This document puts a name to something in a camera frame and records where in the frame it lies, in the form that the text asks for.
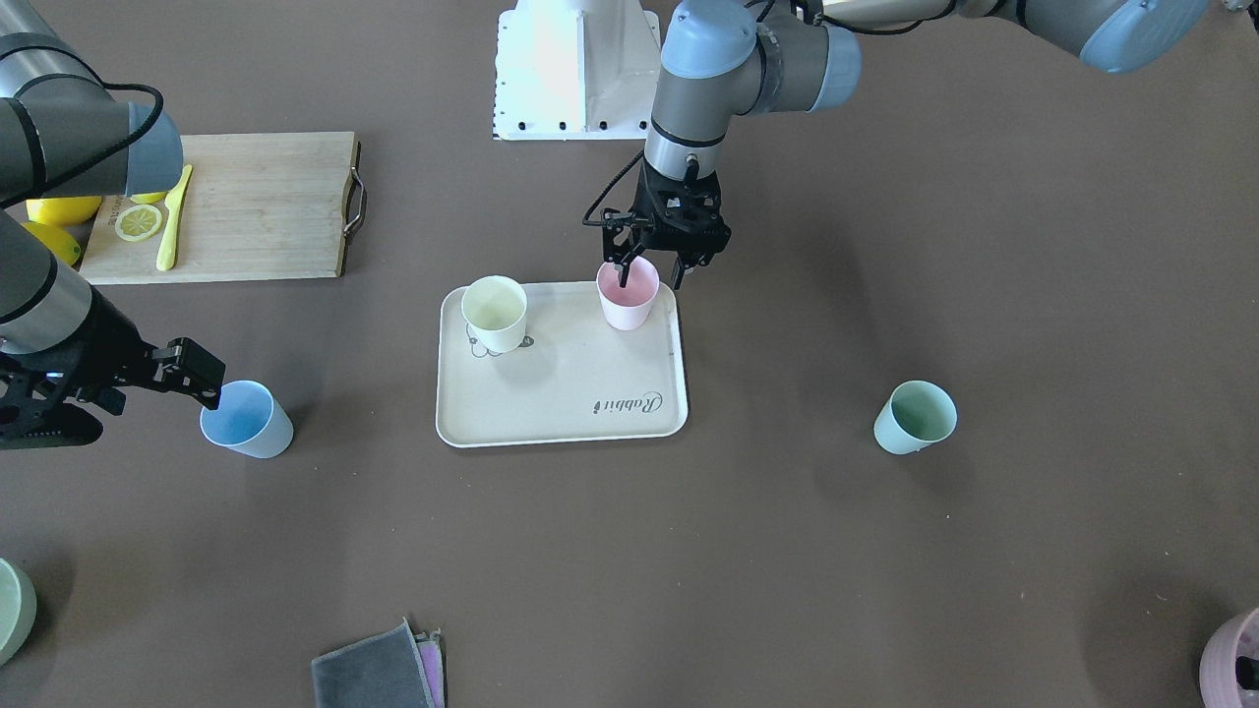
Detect grey folded cloth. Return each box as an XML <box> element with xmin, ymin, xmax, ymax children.
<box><xmin>311</xmin><ymin>619</ymin><xmax>447</xmax><ymax>707</ymax></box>

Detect mint green bowl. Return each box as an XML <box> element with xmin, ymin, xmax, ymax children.
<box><xmin>1</xmin><ymin>559</ymin><xmax>37</xmax><ymax>665</ymax></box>

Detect green cup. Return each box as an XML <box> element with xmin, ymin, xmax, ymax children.
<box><xmin>872</xmin><ymin>380</ymin><xmax>958</xmax><ymax>454</ymax></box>

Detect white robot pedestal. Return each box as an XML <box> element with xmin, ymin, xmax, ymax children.
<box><xmin>492</xmin><ymin>1</ymin><xmax>661</xmax><ymax>141</ymax></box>

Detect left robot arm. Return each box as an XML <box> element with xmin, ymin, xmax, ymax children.
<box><xmin>598</xmin><ymin>1</ymin><xmax>1207</xmax><ymax>287</ymax></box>

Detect yellow plastic knife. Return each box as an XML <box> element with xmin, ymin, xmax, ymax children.
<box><xmin>154</xmin><ymin>164</ymin><xmax>194</xmax><ymax>272</ymax></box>

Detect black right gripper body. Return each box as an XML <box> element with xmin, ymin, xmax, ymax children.
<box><xmin>1</xmin><ymin>291</ymin><xmax>188</xmax><ymax>448</ymax></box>

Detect pink cup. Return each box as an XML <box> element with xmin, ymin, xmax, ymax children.
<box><xmin>596</xmin><ymin>257</ymin><xmax>660</xmax><ymax>331</ymax></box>

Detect cream rabbit tray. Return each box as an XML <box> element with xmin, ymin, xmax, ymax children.
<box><xmin>436</xmin><ymin>281</ymin><xmax>689</xmax><ymax>448</ymax></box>

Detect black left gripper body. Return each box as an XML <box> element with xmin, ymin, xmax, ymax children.
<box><xmin>601</xmin><ymin>157</ymin><xmax>731</xmax><ymax>265</ymax></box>

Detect yellow lemon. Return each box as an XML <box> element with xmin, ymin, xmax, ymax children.
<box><xmin>26</xmin><ymin>197</ymin><xmax>103</xmax><ymax>227</ymax></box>
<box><xmin>21</xmin><ymin>220</ymin><xmax>83</xmax><ymax>267</ymax></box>

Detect cream cup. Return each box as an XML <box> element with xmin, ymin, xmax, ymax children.
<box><xmin>460</xmin><ymin>276</ymin><xmax>529</xmax><ymax>354</ymax></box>

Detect blue cup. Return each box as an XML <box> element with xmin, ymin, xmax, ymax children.
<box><xmin>199</xmin><ymin>380</ymin><xmax>295</xmax><ymax>460</ymax></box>

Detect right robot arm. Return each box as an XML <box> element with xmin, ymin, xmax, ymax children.
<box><xmin>1</xmin><ymin>1</ymin><xmax>225</xmax><ymax>448</ymax></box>

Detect pink bowl with ice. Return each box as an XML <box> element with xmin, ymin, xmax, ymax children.
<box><xmin>1199</xmin><ymin>608</ymin><xmax>1258</xmax><ymax>707</ymax></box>

